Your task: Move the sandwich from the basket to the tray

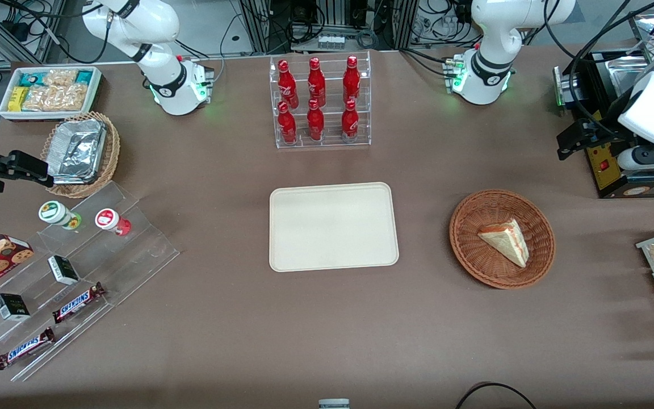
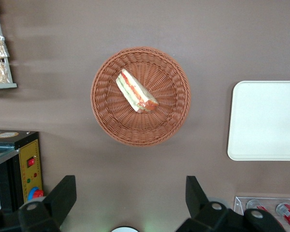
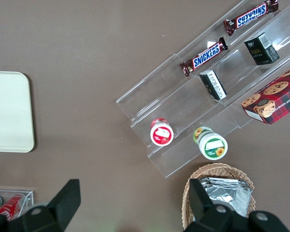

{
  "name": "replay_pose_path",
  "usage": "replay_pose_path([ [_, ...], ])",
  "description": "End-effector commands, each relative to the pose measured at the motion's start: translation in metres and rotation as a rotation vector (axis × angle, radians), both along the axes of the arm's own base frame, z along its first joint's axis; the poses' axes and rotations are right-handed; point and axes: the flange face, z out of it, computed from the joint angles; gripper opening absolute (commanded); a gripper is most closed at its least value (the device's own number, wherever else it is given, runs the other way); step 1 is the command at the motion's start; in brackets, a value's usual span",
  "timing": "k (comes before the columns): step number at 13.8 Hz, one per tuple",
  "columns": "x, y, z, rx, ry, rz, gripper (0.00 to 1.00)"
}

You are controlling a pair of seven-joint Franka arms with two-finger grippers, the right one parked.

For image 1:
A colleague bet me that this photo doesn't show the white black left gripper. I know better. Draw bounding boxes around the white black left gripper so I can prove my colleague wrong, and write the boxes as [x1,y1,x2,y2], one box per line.
[556,111,654,172]

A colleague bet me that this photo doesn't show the triangle sandwich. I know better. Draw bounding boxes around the triangle sandwich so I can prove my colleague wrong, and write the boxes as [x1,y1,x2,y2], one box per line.
[477,218,530,268]

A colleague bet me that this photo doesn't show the light tan wicker basket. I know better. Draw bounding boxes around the light tan wicker basket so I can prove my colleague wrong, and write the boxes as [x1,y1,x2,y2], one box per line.
[40,111,121,199]

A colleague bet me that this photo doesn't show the brown round wicker basket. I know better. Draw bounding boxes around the brown round wicker basket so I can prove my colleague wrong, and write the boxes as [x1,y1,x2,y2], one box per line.
[449,189,556,290]

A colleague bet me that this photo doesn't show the cream plastic tray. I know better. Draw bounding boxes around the cream plastic tray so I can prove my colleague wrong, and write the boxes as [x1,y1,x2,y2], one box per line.
[269,182,400,273]

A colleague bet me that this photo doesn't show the black food warmer cabinet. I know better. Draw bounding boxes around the black food warmer cabinet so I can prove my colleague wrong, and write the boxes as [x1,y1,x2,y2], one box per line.
[571,48,654,199]

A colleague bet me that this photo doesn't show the green lid yogurt cup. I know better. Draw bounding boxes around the green lid yogurt cup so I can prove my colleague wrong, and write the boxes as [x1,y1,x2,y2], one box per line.
[38,201,82,231]

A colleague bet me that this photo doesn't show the silver foil packets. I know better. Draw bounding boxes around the silver foil packets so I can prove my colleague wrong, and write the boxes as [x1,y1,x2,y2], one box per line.
[48,118,107,185]

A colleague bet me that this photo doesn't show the silver metal box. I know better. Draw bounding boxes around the silver metal box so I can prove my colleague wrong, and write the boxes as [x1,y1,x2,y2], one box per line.
[553,65,583,108]

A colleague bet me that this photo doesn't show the stainless steel pan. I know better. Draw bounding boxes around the stainless steel pan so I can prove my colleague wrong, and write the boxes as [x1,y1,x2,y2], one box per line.
[604,54,654,104]

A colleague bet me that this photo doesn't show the clear bag of crackers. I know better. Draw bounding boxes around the clear bag of crackers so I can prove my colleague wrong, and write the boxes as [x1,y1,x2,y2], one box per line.
[22,84,88,112]
[43,69,80,87]

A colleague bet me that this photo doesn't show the red lid yogurt cup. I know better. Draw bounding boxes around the red lid yogurt cup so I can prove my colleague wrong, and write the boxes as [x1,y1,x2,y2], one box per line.
[95,208,132,236]

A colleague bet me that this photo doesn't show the white plastic snack bin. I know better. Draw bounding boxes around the white plastic snack bin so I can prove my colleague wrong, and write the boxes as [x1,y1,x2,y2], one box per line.
[0,66,103,122]

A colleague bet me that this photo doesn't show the small black carton box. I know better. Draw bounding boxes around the small black carton box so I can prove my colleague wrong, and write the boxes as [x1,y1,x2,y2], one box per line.
[48,255,80,286]
[0,293,31,322]

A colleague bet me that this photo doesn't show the clear acrylic stepped display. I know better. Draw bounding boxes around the clear acrylic stepped display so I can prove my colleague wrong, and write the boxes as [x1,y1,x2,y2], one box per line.
[0,181,181,382]

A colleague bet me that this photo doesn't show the Snickers chocolate bar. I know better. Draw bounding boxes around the Snickers chocolate bar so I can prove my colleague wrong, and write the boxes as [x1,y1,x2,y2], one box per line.
[52,282,106,324]
[0,327,56,371]

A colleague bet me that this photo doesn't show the red cola bottle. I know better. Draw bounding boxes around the red cola bottle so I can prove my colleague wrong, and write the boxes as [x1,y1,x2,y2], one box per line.
[278,59,299,108]
[341,99,360,143]
[308,57,326,107]
[342,55,361,106]
[307,99,325,141]
[277,101,297,144]

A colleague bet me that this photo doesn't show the clear acrylic bottle rack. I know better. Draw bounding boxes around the clear acrylic bottle rack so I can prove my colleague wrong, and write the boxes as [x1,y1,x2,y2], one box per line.
[269,51,372,149]

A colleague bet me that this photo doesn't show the black cable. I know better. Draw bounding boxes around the black cable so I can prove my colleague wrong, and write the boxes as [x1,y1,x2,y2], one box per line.
[455,382,538,409]

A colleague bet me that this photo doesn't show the aluminium frame rack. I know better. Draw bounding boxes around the aluminium frame rack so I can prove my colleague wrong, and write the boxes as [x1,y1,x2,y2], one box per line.
[239,0,418,55]

